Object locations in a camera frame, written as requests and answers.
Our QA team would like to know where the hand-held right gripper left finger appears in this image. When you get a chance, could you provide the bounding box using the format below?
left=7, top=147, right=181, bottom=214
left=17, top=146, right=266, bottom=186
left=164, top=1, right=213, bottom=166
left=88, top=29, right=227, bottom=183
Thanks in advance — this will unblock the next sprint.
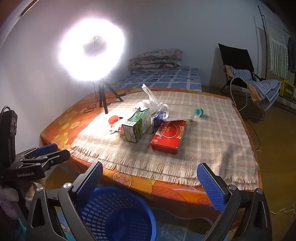
left=26, top=161, right=103, bottom=241

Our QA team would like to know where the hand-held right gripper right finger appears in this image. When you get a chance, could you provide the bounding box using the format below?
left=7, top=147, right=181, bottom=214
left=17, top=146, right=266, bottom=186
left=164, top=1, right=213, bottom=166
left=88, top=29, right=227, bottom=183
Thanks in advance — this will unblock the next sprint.
left=196, top=163, right=273, bottom=241

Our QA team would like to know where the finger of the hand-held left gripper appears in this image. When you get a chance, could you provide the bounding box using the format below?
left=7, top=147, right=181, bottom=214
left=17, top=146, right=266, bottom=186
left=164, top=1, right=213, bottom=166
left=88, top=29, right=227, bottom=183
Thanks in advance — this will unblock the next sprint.
left=17, top=143, right=59, bottom=162
left=23, top=149, right=71, bottom=172

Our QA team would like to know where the blue plastic basket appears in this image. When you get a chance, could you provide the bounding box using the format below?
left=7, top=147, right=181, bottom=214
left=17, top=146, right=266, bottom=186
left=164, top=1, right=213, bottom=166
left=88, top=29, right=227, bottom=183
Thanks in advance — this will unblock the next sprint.
left=77, top=186, right=158, bottom=241

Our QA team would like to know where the red cardboard box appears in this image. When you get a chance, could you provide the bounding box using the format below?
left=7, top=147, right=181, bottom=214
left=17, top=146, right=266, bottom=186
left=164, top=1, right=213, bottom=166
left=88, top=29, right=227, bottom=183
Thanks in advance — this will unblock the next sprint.
left=150, top=119, right=187, bottom=155

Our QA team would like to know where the green milk carton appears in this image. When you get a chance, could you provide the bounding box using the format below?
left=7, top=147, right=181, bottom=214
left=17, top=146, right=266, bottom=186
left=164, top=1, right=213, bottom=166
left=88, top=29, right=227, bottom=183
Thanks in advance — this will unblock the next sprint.
left=121, top=107, right=151, bottom=143

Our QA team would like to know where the orange floral table cover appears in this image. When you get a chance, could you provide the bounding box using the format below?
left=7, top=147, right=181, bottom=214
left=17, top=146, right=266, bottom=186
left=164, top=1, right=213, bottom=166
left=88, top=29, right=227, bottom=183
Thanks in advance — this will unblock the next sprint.
left=40, top=88, right=263, bottom=220

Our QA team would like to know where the small flat wrapper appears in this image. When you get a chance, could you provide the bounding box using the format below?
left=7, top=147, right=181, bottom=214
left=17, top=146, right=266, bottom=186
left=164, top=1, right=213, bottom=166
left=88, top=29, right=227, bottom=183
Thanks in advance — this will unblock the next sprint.
left=105, top=126, right=123, bottom=135

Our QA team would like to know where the beige plaid fringed cloth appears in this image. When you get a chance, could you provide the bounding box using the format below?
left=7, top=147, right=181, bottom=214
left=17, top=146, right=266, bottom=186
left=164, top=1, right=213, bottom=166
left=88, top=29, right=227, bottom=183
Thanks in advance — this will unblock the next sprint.
left=69, top=91, right=259, bottom=190

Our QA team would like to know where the clear plastic bag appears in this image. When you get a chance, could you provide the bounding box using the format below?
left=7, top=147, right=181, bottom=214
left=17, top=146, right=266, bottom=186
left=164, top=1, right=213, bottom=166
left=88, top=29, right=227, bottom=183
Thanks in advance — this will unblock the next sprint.
left=159, top=222, right=188, bottom=241

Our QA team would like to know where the black tripod stand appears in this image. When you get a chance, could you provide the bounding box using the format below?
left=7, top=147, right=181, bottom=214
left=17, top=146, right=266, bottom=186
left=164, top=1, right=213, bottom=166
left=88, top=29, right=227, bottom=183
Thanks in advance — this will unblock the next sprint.
left=92, top=35, right=124, bottom=114

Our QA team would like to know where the clear plastic bottle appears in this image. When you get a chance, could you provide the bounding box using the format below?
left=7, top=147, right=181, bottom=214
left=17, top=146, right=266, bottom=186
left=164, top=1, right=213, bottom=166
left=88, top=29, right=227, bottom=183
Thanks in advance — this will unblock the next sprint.
left=165, top=103, right=205, bottom=122

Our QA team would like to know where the blue snack wrapper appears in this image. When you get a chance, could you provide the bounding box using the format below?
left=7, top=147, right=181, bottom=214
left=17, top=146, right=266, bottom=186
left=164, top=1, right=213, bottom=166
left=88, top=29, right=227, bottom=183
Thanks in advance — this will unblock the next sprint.
left=151, top=110, right=170, bottom=135

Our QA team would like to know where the white plastic bag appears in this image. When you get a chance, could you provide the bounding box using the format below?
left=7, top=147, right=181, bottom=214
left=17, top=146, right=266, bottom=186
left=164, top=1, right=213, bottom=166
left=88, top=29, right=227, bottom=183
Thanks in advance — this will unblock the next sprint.
left=133, top=84, right=169, bottom=116

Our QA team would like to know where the blue striped cushion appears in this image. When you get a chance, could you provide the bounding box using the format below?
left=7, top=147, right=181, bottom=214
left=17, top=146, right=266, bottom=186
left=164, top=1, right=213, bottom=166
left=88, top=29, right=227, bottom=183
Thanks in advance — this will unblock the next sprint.
left=228, top=66, right=283, bottom=109

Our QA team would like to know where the blue checked mattress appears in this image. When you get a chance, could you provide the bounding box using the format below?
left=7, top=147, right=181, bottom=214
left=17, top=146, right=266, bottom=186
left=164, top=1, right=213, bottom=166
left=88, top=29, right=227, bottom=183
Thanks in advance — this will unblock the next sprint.
left=113, top=67, right=203, bottom=91

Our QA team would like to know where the yellow plastic crate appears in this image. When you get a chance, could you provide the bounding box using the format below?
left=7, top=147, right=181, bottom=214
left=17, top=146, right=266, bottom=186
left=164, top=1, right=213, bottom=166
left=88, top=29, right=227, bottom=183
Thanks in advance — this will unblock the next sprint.
left=279, top=79, right=296, bottom=101

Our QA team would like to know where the black folding chair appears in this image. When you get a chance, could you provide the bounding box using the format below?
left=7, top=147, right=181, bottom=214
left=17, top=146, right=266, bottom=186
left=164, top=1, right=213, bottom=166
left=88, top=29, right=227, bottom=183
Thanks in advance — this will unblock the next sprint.
left=218, top=43, right=266, bottom=121

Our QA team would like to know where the folded floral quilt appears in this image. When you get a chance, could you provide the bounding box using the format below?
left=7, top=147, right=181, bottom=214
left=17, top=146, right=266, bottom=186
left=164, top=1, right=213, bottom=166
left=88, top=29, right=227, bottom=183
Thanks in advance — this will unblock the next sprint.
left=129, top=48, right=183, bottom=73

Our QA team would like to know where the black drying rack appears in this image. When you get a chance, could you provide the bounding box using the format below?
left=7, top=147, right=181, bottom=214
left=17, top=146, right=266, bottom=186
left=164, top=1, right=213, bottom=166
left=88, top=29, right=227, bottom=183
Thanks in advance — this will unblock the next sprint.
left=253, top=5, right=296, bottom=81

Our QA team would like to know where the striped hanging towel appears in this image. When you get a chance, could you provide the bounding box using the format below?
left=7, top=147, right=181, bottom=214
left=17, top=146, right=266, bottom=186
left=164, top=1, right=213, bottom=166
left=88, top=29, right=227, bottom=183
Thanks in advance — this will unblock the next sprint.
left=265, top=19, right=289, bottom=78

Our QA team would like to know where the dark hanging garment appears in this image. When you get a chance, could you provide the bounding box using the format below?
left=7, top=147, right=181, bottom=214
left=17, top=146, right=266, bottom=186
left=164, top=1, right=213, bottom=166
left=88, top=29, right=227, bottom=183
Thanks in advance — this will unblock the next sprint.
left=287, top=37, right=296, bottom=73

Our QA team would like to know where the black ring light cable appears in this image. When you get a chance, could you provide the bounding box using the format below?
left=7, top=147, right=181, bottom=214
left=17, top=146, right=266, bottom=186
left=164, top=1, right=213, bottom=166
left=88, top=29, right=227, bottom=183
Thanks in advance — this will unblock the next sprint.
left=83, top=81, right=99, bottom=114

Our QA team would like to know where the white cord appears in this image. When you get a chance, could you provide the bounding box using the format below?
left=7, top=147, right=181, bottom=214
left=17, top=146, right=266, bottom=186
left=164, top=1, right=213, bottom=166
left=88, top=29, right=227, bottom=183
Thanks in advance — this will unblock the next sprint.
left=269, top=204, right=296, bottom=215

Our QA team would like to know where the bright ring light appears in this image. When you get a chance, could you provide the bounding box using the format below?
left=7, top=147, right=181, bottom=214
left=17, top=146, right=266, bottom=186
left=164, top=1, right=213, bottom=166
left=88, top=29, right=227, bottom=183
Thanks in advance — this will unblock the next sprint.
left=58, top=19, right=127, bottom=81

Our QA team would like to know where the white cable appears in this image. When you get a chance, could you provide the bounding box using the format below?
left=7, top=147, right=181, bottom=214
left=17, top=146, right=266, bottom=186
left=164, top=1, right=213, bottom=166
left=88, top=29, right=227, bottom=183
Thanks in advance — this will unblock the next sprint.
left=230, top=77, right=252, bottom=112

